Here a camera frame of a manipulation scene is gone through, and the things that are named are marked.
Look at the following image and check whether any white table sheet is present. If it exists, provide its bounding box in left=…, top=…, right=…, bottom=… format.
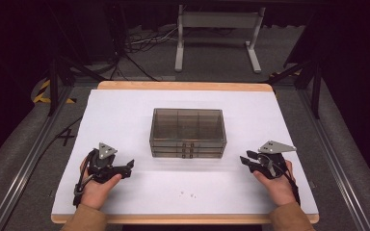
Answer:
left=51, top=89, right=319, bottom=216

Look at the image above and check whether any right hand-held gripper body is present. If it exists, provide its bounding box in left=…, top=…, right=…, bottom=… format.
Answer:
left=254, top=140, right=297, bottom=180

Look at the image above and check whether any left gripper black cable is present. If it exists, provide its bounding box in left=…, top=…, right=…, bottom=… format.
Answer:
left=72, top=149, right=98, bottom=208

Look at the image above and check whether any aluminium floor rail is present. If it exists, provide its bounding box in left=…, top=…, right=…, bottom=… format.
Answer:
left=296, top=86, right=370, bottom=231
left=0, top=84, right=75, bottom=231

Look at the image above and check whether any black floor cable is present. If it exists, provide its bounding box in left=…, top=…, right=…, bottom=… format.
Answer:
left=36, top=115, right=85, bottom=163

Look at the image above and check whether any wooden table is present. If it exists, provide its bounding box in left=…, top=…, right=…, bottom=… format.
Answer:
left=50, top=80, right=320, bottom=225

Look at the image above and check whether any person's left hand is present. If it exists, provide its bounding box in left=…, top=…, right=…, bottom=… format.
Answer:
left=79, top=157, right=123, bottom=211

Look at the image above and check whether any yellow black hazard tape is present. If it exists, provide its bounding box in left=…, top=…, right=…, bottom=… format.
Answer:
left=32, top=78, right=77, bottom=105

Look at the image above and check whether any person's right hand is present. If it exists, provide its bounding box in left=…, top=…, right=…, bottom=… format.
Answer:
left=252, top=159, right=298, bottom=207

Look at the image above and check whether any bundle of floor cables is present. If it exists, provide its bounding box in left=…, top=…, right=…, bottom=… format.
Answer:
left=121, top=26, right=179, bottom=55

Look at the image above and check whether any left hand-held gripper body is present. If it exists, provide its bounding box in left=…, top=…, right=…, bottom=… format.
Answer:
left=87, top=142, right=123, bottom=185

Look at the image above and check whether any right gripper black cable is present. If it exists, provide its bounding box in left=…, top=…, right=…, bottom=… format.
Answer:
left=280, top=158, right=302, bottom=207

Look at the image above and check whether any clear organizer drawer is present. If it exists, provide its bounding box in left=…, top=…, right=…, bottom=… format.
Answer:
left=149, top=138, right=227, bottom=149

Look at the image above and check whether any white metal stand frame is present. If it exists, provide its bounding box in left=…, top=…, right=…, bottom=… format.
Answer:
left=173, top=4, right=267, bottom=74

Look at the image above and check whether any clear grey drawer organizer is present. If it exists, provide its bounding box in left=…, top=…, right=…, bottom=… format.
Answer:
left=148, top=108, right=228, bottom=160

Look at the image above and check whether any black metal stand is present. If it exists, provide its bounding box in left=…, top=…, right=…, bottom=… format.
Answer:
left=262, top=58, right=323, bottom=120
left=45, top=53, right=108, bottom=117

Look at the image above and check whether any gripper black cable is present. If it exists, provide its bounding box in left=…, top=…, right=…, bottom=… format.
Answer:
left=72, top=149, right=98, bottom=208
left=280, top=158, right=302, bottom=207

